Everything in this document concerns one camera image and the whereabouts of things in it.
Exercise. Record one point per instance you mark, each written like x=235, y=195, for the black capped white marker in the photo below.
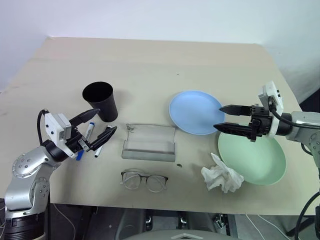
x=99, y=151

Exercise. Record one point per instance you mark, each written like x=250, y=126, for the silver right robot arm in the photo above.
x=305, y=120

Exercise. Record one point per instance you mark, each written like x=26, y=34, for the light blue plate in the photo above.
x=192, y=112

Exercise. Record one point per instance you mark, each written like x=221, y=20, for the blue capped white marker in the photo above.
x=90, y=127

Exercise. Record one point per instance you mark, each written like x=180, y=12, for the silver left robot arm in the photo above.
x=27, y=165

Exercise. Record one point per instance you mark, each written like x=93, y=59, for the clear frame eyeglasses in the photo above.
x=132, y=181

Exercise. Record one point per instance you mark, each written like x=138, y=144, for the translucent grey glasses case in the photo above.
x=150, y=147

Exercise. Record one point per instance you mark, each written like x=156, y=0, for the light green plate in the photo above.
x=257, y=160

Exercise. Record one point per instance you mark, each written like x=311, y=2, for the white tissue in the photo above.
x=222, y=177

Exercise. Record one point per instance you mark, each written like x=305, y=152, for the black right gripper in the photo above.
x=261, y=120

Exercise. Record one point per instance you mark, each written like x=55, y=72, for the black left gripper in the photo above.
x=75, y=143

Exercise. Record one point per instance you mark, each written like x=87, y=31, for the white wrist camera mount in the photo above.
x=271, y=91
x=53, y=125

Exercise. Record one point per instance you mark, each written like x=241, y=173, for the black plastic cup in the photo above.
x=105, y=107

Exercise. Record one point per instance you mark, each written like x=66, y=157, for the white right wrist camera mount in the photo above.
x=271, y=91

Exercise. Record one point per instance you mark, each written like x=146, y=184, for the grey rounded shell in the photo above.
x=185, y=236

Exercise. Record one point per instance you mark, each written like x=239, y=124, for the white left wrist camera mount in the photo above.
x=53, y=125

